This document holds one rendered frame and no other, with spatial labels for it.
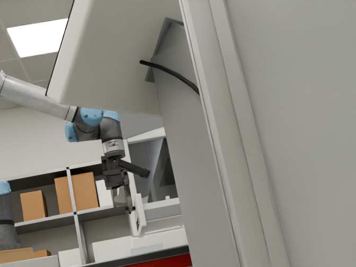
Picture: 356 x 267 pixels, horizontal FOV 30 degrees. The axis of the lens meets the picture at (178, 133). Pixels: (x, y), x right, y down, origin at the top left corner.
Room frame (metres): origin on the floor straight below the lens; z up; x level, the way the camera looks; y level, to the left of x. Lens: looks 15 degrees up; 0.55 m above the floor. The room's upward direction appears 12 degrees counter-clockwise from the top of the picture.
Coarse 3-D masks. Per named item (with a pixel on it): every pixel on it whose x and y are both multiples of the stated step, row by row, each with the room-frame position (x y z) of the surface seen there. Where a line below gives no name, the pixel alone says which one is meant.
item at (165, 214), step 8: (168, 200) 2.14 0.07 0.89; (176, 200) 2.14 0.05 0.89; (144, 208) 2.13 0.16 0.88; (152, 208) 2.13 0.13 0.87; (160, 208) 2.13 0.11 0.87; (168, 208) 2.14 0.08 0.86; (176, 208) 2.14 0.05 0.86; (152, 216) 2.13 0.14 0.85; (160, 216) 2.13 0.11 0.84; (168, 216) 2.14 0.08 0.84; (176, 216) 2.14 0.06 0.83; (152, 224) 2.20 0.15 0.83; (160, 224) 2.24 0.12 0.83; (168, 224) 2.29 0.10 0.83; (176, 224) 2.34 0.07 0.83
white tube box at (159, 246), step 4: (156, 244) 2.51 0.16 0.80; (160, 244) 2.51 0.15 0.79; (132, 248) 2.50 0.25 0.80; (136, 248) 2.50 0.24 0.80; (140, 248) 2.50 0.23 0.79; (144, 248) 2.50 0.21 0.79; (148, 248) 2.50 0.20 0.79; (152, 248) 2.51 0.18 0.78; (156, 248) 2.51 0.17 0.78; (160, 248) 2.51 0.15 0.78; (132, 252) 2.50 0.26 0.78; (136, 252) 2.50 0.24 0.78; (140, 252) 2.50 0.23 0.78; (144, 252) 2.50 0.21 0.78
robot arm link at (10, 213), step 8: (0, 184) 1.90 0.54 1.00; (8, 184) 1.94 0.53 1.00; (0, 192) 1.90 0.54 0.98; (8, 192) 1.92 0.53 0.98; (0, 200) 1.89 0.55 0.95; (8, 200) 1.92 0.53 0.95; (0, 208) 1.89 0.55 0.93; (8, 208) 1.92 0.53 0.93; (0, 216) 1.89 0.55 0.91; (8, 216) 1.91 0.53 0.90
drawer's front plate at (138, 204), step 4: (136, 196) 2.11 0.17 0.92; (140, 196) 2.11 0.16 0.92; (136, 200) 2.11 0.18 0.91; (140, 200) 2.11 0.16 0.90; (136, 204) 2.15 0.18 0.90; (140, 204) 2.11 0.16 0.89; (136, 208) 2.19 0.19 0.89; (140, 208) 2.11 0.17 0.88; (136, 212) 2.23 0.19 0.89; (140, 212) 2.11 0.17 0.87; (136, 216) 2.27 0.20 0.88; (140, 216) 2.11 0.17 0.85; (144, 216) 2.11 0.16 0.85; (136, 220) 2.32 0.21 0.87; (140, 220) 2.11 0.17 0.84; (144, 220) 2.11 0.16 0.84; (140, 224) 2.12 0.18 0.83; (144, 224) 2.11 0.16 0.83; (140, 228) 2.17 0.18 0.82; (144, 228) 2.15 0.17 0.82; (140, 232) 2.22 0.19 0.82; (144, 232) 2.25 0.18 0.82; (140, 236) 2.34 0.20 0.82
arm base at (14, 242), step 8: (0, 224) 1.89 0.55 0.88; (8, 224) 1.91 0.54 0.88; (0, 232) 1.88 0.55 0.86; (8, 232) 1.89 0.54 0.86; (0, 240) 1.87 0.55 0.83; (8, 240) 1.88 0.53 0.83; (16, 240) 1.93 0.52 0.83; (0, 248) 1.86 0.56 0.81; (8, 248) 1.87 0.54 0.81; (16, 248) 1.89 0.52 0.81
